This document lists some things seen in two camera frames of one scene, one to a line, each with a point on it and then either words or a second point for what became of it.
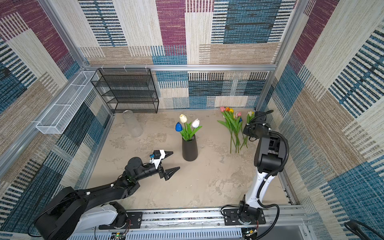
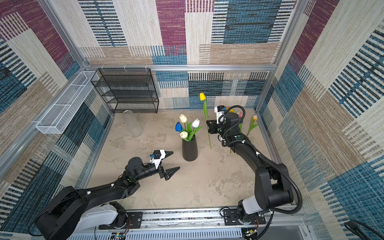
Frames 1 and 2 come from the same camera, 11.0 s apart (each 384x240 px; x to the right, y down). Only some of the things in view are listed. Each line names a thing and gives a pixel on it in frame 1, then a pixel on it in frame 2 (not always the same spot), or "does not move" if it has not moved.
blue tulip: [178, 128] does not move
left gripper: [164, 174] does not move
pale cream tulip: [250, 115] -> [183, 134]
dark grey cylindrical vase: [189, 149] does not move
